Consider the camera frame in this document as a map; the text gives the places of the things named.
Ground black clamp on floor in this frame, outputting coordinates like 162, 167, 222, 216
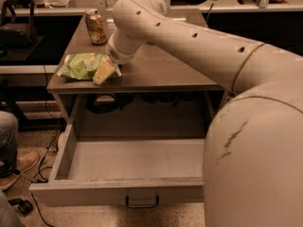
9, 198, 33, 215

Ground orange green soda can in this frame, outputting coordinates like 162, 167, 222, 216
85, 9, 107, 44

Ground open grey top drawer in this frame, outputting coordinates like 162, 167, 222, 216
28, 93, 222, 207

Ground grey drawer cabinet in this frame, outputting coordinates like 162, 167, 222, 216
47, 9, 223, 122

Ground black bag on shelf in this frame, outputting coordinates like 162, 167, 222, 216
0, 0, 37, 48

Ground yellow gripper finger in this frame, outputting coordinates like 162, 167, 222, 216
93, 58, 117, 85

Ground person's jeans leg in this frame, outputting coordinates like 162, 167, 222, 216
0, 112, 18, 178

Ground black metal drawer handle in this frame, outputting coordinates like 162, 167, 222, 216
125, 196, 160, 209

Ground tan leather shoe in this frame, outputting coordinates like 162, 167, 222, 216
0, 150, 40, 191

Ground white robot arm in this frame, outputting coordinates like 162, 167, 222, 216
106, 0, 303, 227

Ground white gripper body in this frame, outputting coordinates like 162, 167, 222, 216
106, 28, 145, 64

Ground green jalapeno chip bag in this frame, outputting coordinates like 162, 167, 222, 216
57, 53, 108, 80

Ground black floor cables left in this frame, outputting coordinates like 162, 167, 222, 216
30, 64, 64, 227

